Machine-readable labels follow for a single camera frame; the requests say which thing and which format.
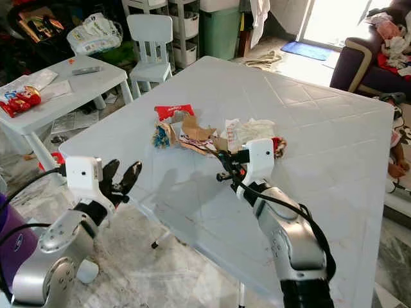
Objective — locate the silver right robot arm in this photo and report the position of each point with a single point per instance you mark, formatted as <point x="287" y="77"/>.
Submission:
<point x="295" y="247"/>

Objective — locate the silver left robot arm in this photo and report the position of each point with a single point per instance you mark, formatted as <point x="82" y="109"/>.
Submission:
<point x="52" y="247"/>

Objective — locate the green plastic bin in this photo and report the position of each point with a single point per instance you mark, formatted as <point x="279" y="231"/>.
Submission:
<point x="219" y="32"/>

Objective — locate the white crumpled plastic bag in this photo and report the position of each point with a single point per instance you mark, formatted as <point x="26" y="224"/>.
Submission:
<point x="247" y="130"/>

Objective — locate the brown torn cardboard piece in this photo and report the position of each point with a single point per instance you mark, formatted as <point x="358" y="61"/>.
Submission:
<point x="196" y="131"/>

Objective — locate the large light blue plastic table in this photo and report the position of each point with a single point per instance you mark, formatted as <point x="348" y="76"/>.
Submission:
<point x="231" y="218"/>

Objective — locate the small red crumpled wrapper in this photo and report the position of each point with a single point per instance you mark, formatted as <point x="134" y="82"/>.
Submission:
<point x="279" y="146"/>

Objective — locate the blue crumpled packet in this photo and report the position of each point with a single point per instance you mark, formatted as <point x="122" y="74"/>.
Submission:
<point x="164" y="136"/>

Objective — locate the red round plastic toy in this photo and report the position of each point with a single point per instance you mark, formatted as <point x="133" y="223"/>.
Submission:
<point x="56" y="160"/>

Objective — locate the newspaper sheet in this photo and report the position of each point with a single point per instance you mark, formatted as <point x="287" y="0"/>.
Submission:
<point x="75" y="120"/>

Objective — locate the red snack wrapper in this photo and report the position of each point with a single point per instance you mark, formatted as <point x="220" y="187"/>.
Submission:
<point x="173" y="111"/>

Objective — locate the white cup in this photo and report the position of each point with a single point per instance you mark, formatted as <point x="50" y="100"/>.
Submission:
<point x="88" y="272"/>

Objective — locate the small light blue kids table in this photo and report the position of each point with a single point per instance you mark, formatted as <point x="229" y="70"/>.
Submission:
<point x="96" y="81"/>

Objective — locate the grey remote control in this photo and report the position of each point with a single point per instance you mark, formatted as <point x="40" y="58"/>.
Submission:
<point x="85" y="70"/>

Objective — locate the red snack packet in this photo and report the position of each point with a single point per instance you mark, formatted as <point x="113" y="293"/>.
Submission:
<point x="20" y="101"/>

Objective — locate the white paper sheet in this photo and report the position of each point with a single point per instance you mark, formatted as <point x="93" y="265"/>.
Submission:
<point x="32" y="80"/>

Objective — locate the white drawer shelf unit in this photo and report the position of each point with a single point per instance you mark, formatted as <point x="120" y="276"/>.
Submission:
<point x="186" y="35"/>

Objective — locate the blue door mat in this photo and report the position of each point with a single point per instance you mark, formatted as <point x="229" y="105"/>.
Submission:
<point x="307" y="50"/>

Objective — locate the white printed plastic pack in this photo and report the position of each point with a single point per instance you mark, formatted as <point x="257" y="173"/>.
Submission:
<point x="94" y="35"/>

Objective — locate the light blue kids chair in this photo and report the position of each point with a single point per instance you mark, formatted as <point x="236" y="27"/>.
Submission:
<point x="149" y="35"/>

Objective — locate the white hanging cloth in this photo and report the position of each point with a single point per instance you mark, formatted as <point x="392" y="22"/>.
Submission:
<point x="259" y="19"/>

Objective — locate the dark purple sofa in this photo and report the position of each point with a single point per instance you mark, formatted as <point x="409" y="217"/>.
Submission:
<point x="353" y="70"/>

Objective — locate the brown and white plush toy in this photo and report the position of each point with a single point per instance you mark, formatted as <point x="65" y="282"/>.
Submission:
<point x="401" y="138"/>

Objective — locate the dark cluttered toy box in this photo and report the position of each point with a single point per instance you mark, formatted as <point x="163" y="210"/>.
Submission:
<point x="42" y="22"/>

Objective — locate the bright glass door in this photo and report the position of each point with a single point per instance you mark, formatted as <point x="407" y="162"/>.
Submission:
<point x="334" y="19"/>

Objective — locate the pink and white clothes pile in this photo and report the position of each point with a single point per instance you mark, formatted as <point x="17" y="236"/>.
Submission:
<point x="392" y="38"/>

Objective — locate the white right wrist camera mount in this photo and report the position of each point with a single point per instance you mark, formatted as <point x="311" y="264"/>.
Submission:
<point x="260" y="158"/>

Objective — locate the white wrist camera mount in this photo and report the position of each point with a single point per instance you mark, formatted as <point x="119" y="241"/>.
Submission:
<point x="260" y="158"/>
<point x="82" y="176"/>

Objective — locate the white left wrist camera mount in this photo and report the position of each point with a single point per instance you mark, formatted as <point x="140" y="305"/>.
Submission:
<point x="82" y="176"/>

